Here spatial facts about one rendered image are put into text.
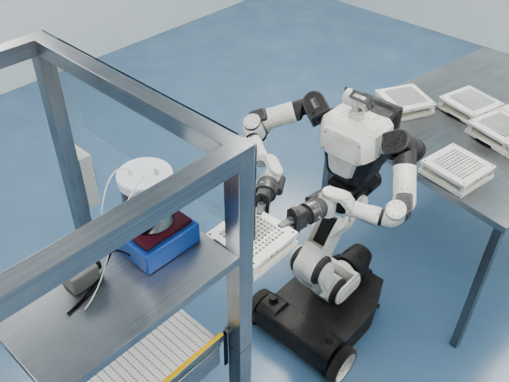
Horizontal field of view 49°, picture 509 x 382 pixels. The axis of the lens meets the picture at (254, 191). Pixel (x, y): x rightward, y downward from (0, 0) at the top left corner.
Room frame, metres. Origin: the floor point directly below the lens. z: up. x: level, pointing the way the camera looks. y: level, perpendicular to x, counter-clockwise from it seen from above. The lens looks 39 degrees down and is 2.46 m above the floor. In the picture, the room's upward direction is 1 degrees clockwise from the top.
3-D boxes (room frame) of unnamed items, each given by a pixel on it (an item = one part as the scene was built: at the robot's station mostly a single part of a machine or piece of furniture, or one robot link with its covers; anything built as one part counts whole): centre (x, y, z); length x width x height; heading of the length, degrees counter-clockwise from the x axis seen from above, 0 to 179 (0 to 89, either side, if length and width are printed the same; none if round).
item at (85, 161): (1.93, 0.76, 0.98); 0.17 x 0.06 x 0.26; 48
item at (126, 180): (1.21, 0.30, 1.46); 0.15 x 0.15 x 0.19
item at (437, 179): (2.09, -0.94, 0.89); 0.24 x 0.24 x 0.02; 39
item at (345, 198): (1.67, -0.32, 1.06); 0.13 x 0.07 x 0.09; 67
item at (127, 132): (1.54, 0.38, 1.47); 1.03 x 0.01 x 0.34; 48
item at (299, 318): (1.94, -0.40, 0.19); 0.64 x 0.52 x 0.33; 139
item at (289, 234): (1.48, 0.01, 1.05); 0.25 x 0.24 x 0.02; 48
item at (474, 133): (2.43, -1.25, 0.89); 0.24 x 0.24 x 0.02; 33
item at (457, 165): (2.09, -0.94, 0.94); 0.25 x 0.24 x 0.02; 39
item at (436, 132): (2.63, -1.30, 0.86); 1.50 x 1.10 x 0.04; 129
